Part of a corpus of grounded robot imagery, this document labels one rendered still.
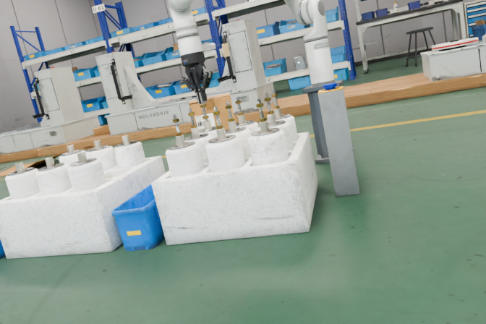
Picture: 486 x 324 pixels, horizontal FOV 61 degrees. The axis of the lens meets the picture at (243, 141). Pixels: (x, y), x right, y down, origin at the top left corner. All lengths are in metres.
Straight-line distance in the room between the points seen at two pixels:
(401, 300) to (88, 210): 0.83
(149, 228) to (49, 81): 3.29
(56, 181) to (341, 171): 0.84
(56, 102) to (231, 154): 3.37
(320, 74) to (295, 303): 1.02
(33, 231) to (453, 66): 2.67
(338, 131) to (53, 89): 3.44
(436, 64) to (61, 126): 3.25
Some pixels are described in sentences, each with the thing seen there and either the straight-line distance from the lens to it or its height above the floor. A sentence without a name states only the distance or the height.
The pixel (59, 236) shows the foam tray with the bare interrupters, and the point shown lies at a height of 0.06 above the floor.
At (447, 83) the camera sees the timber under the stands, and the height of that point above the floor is 0.06.
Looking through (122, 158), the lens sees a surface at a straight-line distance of 1.44.
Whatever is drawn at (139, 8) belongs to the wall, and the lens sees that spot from 11.08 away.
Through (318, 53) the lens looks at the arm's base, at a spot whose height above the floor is 0.42.
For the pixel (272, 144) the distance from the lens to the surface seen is 1.02.
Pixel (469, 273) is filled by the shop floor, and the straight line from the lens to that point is 0.84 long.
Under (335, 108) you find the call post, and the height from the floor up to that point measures 0.26.
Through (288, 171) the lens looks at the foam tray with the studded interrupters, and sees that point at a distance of 0.99.
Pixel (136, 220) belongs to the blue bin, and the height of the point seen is 0.09.
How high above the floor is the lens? 0.42
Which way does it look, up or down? 10 degrees down
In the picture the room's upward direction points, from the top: 12 degrees counter-clockwise
